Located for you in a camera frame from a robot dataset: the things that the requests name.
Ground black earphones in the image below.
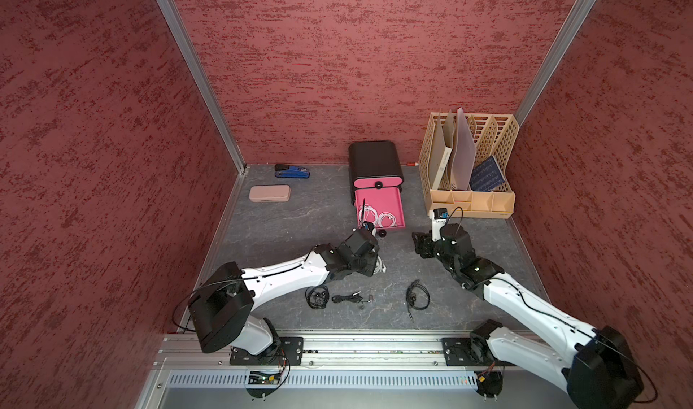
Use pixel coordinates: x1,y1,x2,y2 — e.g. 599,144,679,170
405,279,431,319
304,284,330,310
331,292,375,310

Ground white earphones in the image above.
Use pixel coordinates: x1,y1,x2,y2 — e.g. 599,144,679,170
375,257,386,273
375,212,398,229
358,203,379,227

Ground pink drawer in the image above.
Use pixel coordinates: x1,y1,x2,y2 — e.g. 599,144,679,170
353,176,404,189
354,188,406,232

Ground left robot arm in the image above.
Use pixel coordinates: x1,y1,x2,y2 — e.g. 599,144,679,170
184,222,383,358

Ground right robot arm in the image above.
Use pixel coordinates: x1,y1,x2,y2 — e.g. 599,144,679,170
411,219,651,408

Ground black drawer cabinet shell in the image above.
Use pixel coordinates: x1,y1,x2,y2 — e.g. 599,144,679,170
348,140,404,187

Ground dark blue notebook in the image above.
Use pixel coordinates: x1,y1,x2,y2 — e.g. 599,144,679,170
469,156,506,192

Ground translucent plastic folder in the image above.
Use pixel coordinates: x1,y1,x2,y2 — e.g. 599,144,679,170
450,108,476,191

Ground white booklet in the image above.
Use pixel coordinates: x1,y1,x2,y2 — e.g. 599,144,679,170
429,145,452,191

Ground blue stapler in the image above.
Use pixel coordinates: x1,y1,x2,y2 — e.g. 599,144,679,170
274,164,310,179

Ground beige file organizer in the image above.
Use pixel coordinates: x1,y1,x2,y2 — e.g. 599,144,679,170
419,112,520,219

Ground pink pencil case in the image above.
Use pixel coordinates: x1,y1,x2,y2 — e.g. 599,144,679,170
249,184,292,203

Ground vented metal strip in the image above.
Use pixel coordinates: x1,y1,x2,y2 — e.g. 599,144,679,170
167,370,478,390

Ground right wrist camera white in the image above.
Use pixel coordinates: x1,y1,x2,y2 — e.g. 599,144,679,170
429,208,449,242

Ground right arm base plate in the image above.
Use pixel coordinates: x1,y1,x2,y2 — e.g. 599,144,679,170
441,338,490,367

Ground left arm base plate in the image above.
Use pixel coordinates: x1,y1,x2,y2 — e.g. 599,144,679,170
229,337,304,367

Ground aluminium front rail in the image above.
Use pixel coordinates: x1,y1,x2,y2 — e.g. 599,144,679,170
156,330,594,371

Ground right corner aluminium post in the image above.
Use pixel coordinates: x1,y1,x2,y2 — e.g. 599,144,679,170
514,0,598,127

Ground corner aluminium post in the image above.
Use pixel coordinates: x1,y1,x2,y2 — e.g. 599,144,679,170
514,0,598,127
155,0,247,175

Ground left corner aluminium post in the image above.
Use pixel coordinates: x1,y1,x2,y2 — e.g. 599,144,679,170
155,0,247,175

